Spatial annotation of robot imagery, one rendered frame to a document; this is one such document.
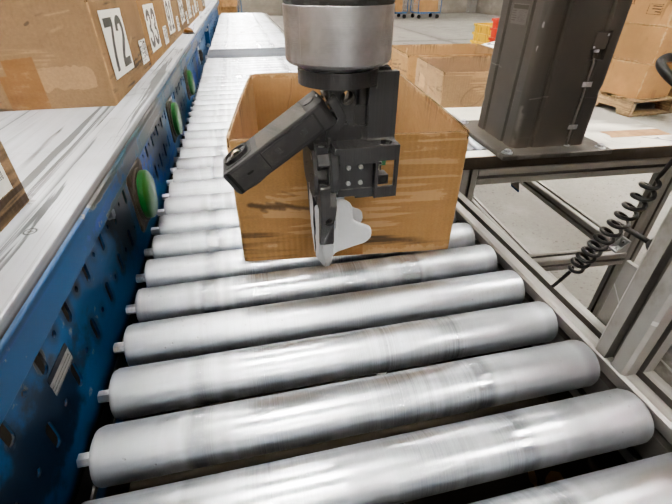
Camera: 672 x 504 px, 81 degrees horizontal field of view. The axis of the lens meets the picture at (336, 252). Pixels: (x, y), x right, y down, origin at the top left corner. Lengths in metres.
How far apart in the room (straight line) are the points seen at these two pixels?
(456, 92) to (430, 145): 0.82
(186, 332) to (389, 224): 0.29
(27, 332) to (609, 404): 0.48
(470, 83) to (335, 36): 1.02
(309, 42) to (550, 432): 0.38
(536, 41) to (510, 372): 0.68
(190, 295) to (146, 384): 0.13
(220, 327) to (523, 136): 0.77
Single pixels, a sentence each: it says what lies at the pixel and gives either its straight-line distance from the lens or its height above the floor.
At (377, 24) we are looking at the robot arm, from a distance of 0.34.
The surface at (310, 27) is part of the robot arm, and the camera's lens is 0.34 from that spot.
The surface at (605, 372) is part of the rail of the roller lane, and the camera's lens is 0.51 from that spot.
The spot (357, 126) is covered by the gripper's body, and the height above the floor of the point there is 0.96.
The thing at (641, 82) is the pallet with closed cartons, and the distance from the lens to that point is 4.85.
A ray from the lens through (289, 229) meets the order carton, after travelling 0.53.
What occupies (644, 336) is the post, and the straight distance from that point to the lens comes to 0.47.
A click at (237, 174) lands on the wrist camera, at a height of 0.93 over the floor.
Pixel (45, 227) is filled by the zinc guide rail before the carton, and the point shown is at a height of 0.89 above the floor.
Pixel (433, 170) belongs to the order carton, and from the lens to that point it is 0.52.
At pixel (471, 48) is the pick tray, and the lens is 1.97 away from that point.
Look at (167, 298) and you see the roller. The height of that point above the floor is 0.75.
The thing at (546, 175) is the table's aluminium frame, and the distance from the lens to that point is 1.06.
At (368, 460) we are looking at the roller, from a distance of 0.36.
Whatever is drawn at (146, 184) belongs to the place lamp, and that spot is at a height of 0.83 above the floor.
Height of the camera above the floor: 1.07
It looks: 34 degrees down
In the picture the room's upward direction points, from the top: straight up
